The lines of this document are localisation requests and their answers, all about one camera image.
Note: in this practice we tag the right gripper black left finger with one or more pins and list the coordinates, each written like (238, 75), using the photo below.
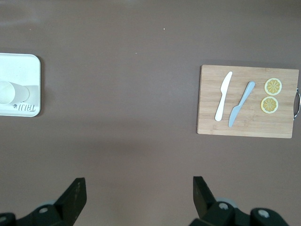
(68, 204)

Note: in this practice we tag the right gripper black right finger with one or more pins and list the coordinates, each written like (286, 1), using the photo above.
(204, 202)

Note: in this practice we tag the white plastic cup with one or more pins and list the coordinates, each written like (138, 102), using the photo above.
(20, 91)

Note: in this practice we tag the white bear print tray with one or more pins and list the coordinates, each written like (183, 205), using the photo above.
(21, 68)

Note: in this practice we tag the bamboo cutting board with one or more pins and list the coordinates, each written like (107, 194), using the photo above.
(211, 124)

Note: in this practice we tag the grey plastic knife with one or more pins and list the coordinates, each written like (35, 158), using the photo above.
(242, 101)

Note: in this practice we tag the white plastic knife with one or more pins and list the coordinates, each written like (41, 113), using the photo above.
(223, 94)

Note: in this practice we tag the yellow lemon slice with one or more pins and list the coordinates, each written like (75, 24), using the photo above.
(269, 105)
(273, 86)

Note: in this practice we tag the brown table mat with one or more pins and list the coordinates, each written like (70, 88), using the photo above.
(131, 94)

